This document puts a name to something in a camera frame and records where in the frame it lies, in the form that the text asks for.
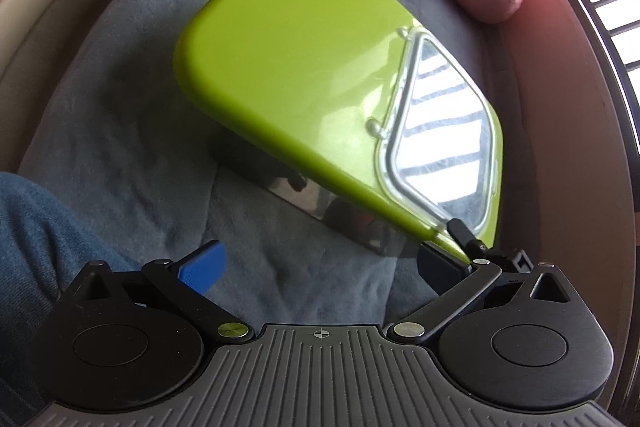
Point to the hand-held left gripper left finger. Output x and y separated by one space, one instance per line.
205 269

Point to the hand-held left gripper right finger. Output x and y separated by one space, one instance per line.
440 269

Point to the metal box with green lid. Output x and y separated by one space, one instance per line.
300 32

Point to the grey-blue cushion mat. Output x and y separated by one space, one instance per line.
125 132

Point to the person's jeans leg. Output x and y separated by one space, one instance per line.
45 232

